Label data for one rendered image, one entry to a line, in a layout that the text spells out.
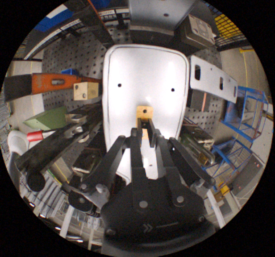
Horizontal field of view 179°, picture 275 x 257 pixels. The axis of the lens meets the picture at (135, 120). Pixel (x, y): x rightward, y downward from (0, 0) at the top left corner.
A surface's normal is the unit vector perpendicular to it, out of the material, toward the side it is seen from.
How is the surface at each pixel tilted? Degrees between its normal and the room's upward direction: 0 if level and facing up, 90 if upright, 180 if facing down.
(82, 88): 0
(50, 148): 81
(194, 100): 0
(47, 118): 90
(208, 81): 0
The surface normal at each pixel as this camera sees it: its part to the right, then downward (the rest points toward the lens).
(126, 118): 0.00, 0.35
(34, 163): 0.99, 0.11
